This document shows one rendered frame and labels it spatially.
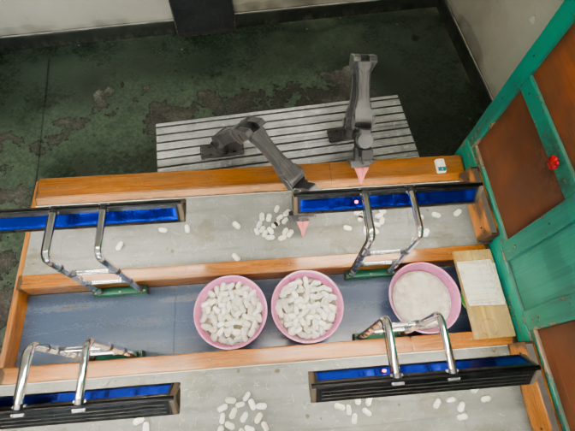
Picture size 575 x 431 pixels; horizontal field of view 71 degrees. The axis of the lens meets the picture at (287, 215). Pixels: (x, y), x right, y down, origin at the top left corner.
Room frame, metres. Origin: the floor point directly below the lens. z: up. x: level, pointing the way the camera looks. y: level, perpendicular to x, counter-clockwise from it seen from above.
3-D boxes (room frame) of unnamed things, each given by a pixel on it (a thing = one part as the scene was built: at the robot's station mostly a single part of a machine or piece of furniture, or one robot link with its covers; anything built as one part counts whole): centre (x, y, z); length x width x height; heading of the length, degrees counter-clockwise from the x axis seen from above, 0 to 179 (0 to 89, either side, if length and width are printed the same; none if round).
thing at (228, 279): (0.28, 0.19, 0.72); 0.27 x 0.27 x 0.10
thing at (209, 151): (1.03, 0.31, 0.71); 0.20 x 0.07 x 0.08; 102
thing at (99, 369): (0.13, 0.06, 0.71); 1.81 x 0.05 x 0.11; 97
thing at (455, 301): (0.36, -0.52, 0.72); 0.27 x 0.27 x 0.10
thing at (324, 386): (0.06, -0.39, 1.08); 0.62 x 0.08 x 0.07; 97
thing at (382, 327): (0.14, -0.37, 0.90); 0.20 x 0.19 x 0.45; 97
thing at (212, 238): (0.63, 0.12, 0.73); 1.81 x 0.30 x 0.02; 97
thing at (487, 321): (0.39, -0.74, 0.77); 0.33 x 0.15 x 0.01; 7
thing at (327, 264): (0.45, 0.10, 0.71); 1.81 x 0.05 x 0.11; 97
